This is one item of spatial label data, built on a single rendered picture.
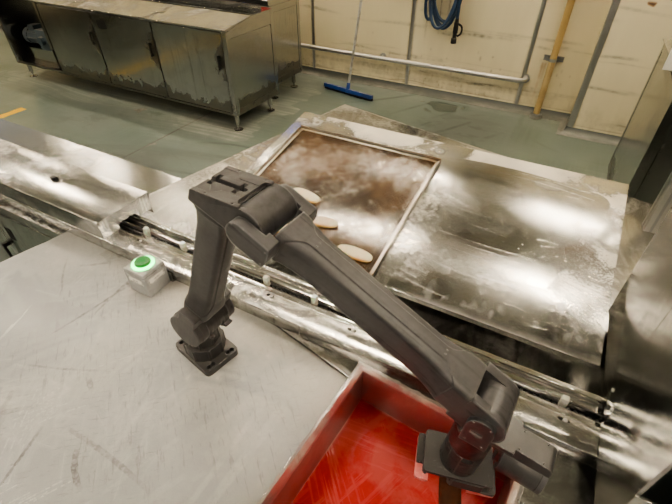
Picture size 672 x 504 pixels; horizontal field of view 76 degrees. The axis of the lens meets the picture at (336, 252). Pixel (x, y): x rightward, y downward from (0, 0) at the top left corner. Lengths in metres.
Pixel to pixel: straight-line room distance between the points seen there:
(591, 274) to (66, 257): 1.37
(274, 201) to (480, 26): 4.02
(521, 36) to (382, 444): 3.96
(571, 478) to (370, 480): 0.35
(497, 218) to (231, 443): 0.84
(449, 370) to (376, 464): 0.35
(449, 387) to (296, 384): 0.45
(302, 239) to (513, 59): 4.05
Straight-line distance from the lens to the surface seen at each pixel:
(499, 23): 4.46
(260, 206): 0.56
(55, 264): 1.41
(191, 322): 0.85
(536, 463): 0.64
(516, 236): 1.19
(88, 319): 1.20
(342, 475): 0.85
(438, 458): 0.73
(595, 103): 4.23
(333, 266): 0.54
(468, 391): 0.56
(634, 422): 0.82
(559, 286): 1.12
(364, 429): 0.89
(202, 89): 3.99
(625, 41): 4.11
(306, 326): 0.98
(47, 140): 2.18
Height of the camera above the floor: 1.61
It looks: 40 degrees down
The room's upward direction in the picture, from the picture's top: straight up
